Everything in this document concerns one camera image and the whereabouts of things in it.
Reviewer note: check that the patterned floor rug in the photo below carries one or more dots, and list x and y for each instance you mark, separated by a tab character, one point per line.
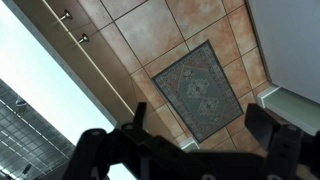
199	92

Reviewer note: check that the metal cabinet knob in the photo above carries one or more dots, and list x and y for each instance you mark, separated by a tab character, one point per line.
84	38
66	15

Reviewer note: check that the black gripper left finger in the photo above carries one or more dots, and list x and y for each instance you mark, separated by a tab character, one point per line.
97	151

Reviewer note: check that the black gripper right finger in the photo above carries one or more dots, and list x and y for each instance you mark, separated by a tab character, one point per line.
282	143

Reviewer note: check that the wooden cabinet front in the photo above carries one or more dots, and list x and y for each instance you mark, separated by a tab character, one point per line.
94	63

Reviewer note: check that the stainless steel sink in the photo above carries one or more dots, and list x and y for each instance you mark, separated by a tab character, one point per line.
30	147

